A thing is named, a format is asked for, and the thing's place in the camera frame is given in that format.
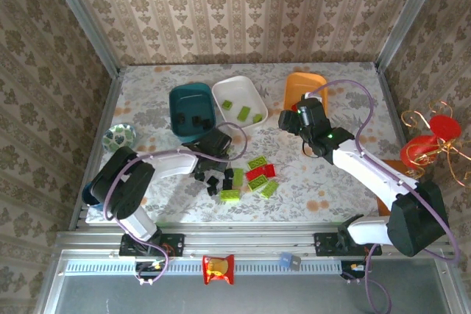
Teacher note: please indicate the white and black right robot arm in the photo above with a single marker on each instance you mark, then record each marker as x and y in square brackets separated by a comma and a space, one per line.
[368, 170]

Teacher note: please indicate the grey metal tray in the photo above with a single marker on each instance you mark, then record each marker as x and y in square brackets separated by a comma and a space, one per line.
[257, 295]

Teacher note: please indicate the aluminium side rail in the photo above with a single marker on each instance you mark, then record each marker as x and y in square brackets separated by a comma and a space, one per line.
[395, 115]
[99, 130]

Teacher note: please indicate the orange plastic container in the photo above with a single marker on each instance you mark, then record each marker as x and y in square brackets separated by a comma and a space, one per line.
[296, 88]

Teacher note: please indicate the aluminium frame post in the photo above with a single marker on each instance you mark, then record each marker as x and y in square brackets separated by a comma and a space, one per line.
[408, 20]
[84, 20]

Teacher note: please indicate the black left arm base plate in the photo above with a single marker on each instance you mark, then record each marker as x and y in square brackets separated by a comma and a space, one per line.
[176, 244]

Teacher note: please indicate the red snack packet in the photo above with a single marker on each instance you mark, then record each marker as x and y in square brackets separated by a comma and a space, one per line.
[218, 269]

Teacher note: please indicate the brown wooden board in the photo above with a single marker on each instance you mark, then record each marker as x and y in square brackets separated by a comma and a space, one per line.
[399, 167]

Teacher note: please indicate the teal plastic container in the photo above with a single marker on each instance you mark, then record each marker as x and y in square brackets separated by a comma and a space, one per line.
[191, 100]

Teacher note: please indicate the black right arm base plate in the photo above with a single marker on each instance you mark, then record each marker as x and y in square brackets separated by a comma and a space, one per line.
[322, 244]

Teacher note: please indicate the aluminium mounting rail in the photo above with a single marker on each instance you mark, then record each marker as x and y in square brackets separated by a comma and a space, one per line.
[250, 237]

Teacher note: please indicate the floral patterned tablecloth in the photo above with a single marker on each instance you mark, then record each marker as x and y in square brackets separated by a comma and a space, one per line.
[324, 200]

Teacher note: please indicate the white plastic container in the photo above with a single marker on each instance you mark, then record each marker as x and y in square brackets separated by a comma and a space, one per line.
[235, 89]

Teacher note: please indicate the dark blue mug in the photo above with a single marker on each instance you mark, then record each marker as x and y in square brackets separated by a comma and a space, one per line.
[88, 196]

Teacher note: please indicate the leaf patterned bowl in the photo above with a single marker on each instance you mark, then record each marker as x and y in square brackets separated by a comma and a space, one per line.
[119, 135]

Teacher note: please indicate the green lego brick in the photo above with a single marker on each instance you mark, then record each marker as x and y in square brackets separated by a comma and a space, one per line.
[243, 113]
[238, 177]
[257, 162]
[227, 105]
[257, 119]
[257, 182]
[230, 195]
[269, 189]

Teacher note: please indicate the blue grey tag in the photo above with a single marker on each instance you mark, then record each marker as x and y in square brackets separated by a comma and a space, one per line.
[290, 260]

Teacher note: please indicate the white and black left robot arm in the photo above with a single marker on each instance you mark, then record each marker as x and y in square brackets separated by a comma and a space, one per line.
[173, 161]

